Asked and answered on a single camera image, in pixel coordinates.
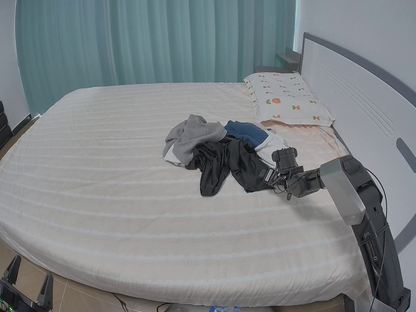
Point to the grey bedside table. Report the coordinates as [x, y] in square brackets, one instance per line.
[269, 68]

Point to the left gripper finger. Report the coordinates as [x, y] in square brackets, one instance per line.
[46, 291]
[13, 273]

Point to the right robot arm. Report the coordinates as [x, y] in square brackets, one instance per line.
[344, 187]

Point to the blue-green curtain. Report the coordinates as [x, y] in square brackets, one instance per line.
[130, 28]

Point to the bed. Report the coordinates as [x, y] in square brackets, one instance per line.
[113, 174]

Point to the white printed pillow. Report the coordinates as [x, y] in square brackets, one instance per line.
[286, 96]

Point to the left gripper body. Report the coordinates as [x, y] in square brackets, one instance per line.
[19, 301]

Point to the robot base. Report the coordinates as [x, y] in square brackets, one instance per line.
[172, 308]

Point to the black chest of drawers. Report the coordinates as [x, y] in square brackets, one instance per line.
[4, 125]

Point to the black T-shirt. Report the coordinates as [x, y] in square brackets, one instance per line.
[211, 164]

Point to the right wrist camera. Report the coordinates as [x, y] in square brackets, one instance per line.
[268, 175]

